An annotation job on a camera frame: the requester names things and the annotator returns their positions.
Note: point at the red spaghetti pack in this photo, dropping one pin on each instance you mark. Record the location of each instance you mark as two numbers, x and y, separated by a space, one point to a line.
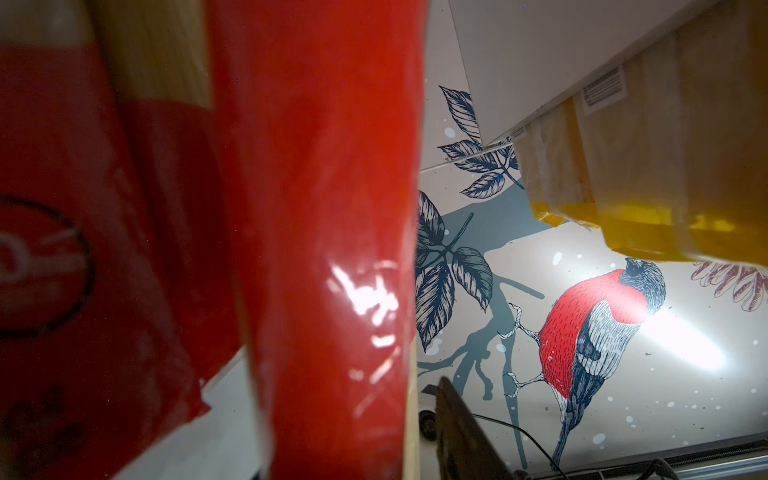
93 371
318 119
158 59

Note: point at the yellow spaghetti pack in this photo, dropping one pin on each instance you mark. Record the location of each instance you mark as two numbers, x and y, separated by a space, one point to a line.
553 166
677 160

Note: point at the white two-tier shelf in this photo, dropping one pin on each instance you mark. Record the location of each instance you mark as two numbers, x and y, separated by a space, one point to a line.
518 59

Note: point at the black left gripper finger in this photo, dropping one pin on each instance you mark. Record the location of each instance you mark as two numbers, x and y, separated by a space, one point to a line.
463 450

